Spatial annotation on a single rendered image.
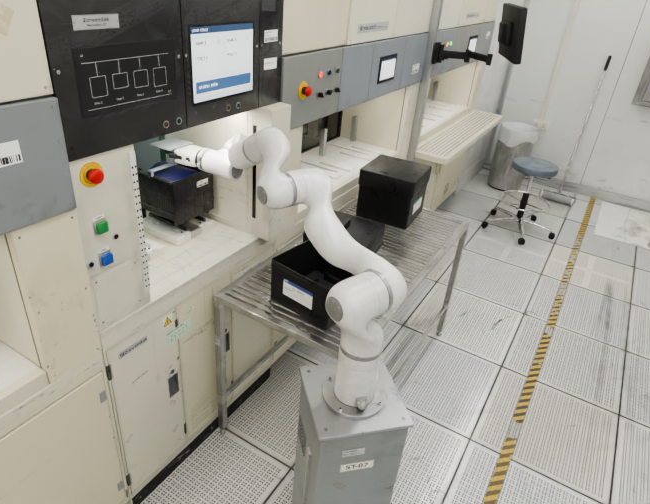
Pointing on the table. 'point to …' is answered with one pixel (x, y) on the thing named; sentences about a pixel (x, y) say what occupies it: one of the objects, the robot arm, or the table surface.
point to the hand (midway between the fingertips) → (172, 148)
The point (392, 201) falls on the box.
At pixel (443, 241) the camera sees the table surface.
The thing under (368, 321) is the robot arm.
